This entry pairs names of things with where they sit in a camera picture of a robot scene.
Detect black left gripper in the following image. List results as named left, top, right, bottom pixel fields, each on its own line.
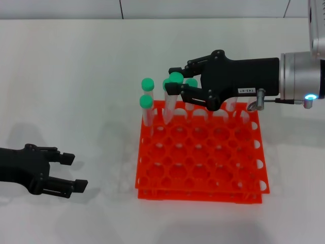
left=0, top=143, right=89, bottom=199

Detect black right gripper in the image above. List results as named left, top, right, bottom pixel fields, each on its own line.
left=165, top=50, right=280, bottom=112

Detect orange test tube rack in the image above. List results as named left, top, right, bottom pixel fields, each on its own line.
left=134, top=100, right=271, bottom=205

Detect right arm cable with plugs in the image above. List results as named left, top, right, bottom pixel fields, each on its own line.
left=247, top=88, right=318, bottom=112

